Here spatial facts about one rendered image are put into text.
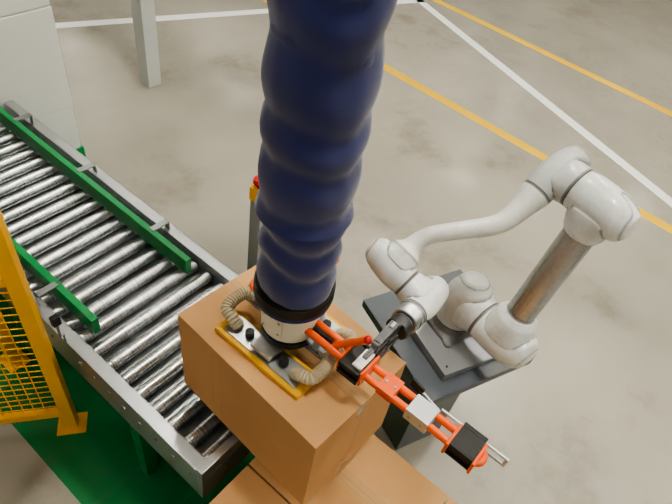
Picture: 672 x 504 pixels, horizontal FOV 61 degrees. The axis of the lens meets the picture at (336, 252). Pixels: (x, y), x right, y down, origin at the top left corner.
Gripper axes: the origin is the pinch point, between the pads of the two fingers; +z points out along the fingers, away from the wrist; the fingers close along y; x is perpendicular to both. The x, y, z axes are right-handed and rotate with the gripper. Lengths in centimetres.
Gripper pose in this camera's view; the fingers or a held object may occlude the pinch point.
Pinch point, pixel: (361, 364)
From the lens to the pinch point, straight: 157.8
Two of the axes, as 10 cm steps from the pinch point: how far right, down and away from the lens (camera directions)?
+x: -7.7, -5.3, 3.6
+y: -1.4, 6.9, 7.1
